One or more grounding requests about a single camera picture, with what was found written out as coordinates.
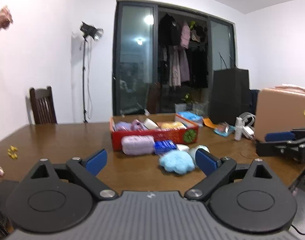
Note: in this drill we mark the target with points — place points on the pink long hanging coat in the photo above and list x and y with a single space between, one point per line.
178 66

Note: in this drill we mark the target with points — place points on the yellow green hanging garment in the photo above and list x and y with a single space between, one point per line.
192 25

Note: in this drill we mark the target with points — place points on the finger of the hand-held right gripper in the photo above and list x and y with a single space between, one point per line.
270 148
280 136

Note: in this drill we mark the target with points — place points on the black hanging jacket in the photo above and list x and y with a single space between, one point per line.
169 30

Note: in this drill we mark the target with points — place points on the orange paper packet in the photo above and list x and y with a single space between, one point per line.
209 122

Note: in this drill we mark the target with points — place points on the small yellow scraps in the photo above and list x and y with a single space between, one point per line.
12 152

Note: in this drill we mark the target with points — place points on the black light stand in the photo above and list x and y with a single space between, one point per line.
85 80

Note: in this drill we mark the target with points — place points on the purple knit cloth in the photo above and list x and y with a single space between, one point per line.
123 126

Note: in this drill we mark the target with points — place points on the white spray bottle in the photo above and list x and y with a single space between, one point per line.
238 130

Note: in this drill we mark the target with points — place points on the tan case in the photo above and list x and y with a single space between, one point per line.
280 110

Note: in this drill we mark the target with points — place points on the teal snack packet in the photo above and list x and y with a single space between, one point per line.
223 130

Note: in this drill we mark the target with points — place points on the pale pink cloth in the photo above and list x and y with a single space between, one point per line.
295 87

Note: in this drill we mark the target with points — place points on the blue tissue pack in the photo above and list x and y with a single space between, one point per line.
190 116

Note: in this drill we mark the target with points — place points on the black paper bag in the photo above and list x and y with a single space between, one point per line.
230 97

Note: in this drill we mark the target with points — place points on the yellow plush toy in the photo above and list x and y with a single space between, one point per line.
173 125

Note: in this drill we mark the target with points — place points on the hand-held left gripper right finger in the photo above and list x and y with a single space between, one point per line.
205 161

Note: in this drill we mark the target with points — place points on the black studio light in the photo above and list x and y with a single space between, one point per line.
91 31

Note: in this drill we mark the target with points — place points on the black framed sliding glass door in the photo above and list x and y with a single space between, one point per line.
137 67

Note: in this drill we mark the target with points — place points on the dried pink rose bouquet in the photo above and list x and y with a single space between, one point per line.
3 17

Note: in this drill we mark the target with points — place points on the light blue plush toy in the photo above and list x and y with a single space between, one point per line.
176 162

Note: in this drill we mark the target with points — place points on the pink fallen petal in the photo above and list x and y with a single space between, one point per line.
0 171

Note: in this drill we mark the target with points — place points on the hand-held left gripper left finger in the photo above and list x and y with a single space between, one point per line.
96 160

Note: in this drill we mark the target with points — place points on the blue shiny packet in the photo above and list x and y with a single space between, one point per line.
165 147

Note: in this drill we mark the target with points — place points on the dark blue cloth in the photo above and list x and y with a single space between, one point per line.
254 102

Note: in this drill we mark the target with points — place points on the pink hanging jacket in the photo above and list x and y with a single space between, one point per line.
185 35

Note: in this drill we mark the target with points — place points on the red cardboard box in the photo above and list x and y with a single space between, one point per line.
172 137

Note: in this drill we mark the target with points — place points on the purple satin scrunchie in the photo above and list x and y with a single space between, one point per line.
139 125

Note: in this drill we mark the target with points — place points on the clear pale blue ball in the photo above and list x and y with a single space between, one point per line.
192 153

